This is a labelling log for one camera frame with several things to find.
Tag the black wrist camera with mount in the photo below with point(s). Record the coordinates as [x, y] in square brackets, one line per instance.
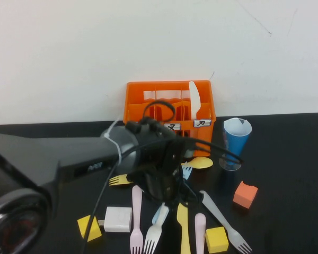
[175, 153]

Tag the white plastic fork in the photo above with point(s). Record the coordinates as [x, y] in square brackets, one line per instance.
[152, 235]

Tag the white label printed 刀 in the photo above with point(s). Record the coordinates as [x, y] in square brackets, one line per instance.
[202, 123]

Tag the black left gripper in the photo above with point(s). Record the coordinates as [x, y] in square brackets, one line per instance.
[159, 185]

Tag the white power adapter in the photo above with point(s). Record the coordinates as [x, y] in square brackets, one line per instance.
[118, 219]

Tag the white plastic knife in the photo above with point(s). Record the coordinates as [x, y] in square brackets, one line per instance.
[194, 98]

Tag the blue paper cone cup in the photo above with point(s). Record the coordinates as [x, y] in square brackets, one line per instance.
[236, 143]

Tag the pink plastic fork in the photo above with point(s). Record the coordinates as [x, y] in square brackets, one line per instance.
[136, 211]

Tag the yellow plastic spoon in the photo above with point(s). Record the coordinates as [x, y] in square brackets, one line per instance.
[201, 162]

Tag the yellow plastic fork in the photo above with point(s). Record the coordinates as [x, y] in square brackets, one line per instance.
[119, 180]

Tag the grey translucent plastic fork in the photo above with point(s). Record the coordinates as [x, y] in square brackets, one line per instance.
[220, 217]

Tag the yellow foam cube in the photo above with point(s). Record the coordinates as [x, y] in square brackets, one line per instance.
[96, 231]
[216, 239]

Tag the white label printed 叉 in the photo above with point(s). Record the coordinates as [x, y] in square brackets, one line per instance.
[173, 127]

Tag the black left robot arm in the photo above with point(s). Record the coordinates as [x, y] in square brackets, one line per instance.
[55, 158]

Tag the yellow plastic knife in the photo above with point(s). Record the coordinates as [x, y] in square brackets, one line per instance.
[183, 219]

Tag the orange plastic cutlery holder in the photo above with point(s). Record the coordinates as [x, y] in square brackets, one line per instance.
[204, 137]

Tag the orange foam cube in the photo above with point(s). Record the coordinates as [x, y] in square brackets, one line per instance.
[244, 195]

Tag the light blue plastic fork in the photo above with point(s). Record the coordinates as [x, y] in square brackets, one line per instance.
[157, 216]

